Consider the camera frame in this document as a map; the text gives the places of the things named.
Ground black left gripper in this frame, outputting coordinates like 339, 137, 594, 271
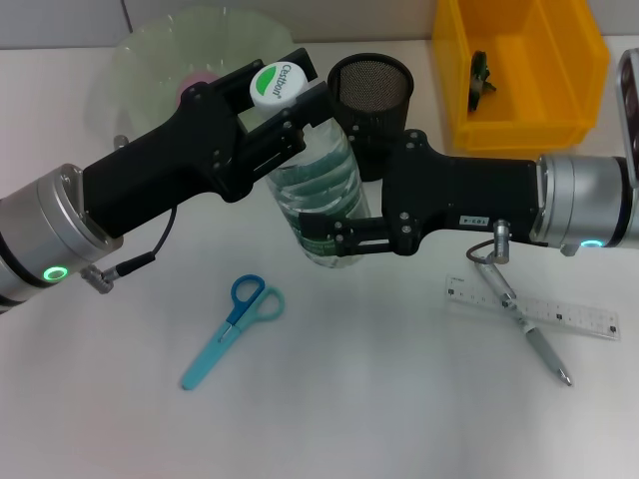
82, 47, 334, 240

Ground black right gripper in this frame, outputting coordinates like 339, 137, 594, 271
298, 123, 546, 259

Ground clear bottle with green label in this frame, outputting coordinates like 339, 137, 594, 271
249, 62, 374, 270

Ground pink toy peach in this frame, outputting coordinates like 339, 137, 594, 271
177, 68, 222, 97

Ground green plastic wrapper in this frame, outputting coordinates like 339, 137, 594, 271
467, 49, 498, 115

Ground blue scissors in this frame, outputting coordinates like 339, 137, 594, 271
180, 272, 287, 392

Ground translucent green fruit plate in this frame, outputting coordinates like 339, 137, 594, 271
88, 5, 307, 149

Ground transparent plastic ruler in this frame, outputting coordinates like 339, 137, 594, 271
445, 272, 622, 342

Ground grey retractable pen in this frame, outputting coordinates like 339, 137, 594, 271
473, 259, 574, 388

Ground black mesh cylinder cup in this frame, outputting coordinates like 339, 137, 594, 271
326, 53, 415, 183

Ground yellow plastic storage bin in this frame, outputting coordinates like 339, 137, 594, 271
431, 0, 611, 154

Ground right gripper cable with connector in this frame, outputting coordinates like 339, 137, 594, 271
466, 218, 513, 265

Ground gripper cable with connector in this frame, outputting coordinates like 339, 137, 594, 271
79, 204, 179, 294
466, 218, 513, 265

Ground left gripper cable with connector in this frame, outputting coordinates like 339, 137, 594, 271
79, 204, 179, 294

